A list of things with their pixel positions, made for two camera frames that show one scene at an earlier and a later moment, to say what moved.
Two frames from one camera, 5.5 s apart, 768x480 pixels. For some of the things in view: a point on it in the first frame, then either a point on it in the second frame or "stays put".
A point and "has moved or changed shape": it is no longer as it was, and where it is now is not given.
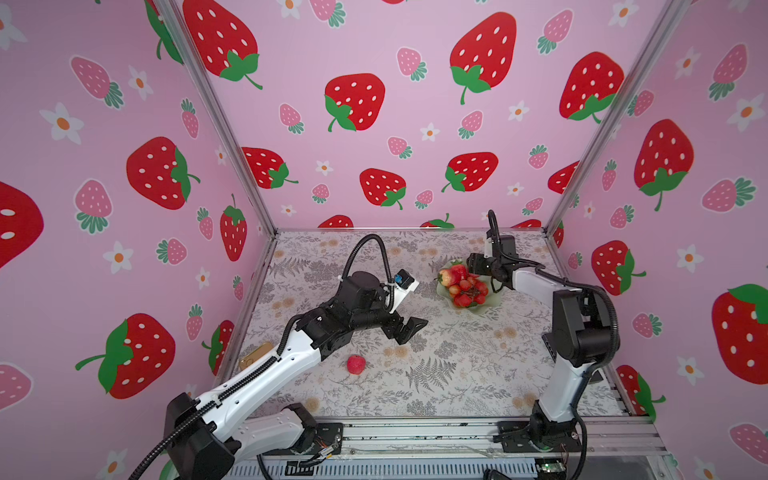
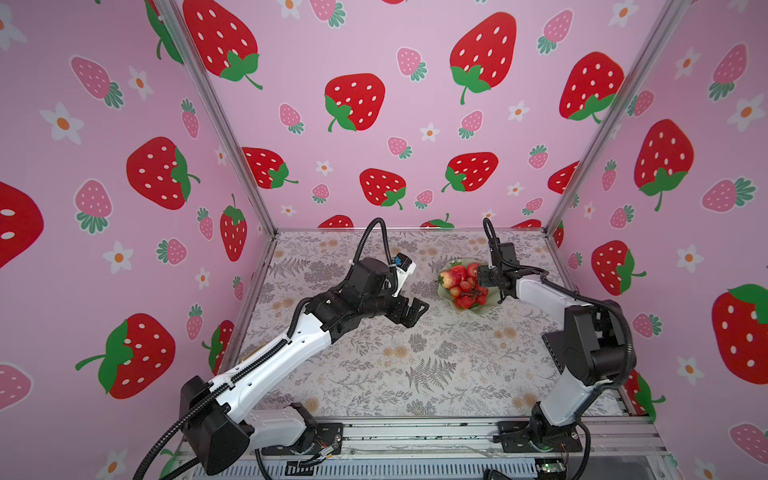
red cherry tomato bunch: (469, 291) stays put
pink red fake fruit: (356, 364) has moved or changed shape
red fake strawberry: (458, 272) stays put
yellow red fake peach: (444, 277) stays put
